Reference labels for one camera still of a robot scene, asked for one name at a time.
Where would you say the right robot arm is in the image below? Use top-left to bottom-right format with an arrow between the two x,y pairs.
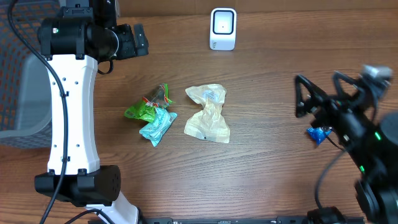
295,66 -> 397,223

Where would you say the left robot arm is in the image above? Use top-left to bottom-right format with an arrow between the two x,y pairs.
35,1 -> 148,224

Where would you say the green snack packet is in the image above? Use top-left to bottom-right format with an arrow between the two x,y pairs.
124,83 -> 173,123

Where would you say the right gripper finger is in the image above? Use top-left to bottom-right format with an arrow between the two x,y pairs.
295,75 -> 328,118
332,71 -> 366,105

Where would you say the teal white snack packet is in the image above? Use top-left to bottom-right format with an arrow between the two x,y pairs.
139,108 -> 178,147

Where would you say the beige wrapper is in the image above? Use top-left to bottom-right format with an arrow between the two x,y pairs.
184,84 -> 230,143

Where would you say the white barcode scanner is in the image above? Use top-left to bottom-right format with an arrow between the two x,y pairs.
210,7 -> 237,51

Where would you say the blue snack packet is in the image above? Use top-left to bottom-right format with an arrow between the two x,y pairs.
307,127 -> 332,146

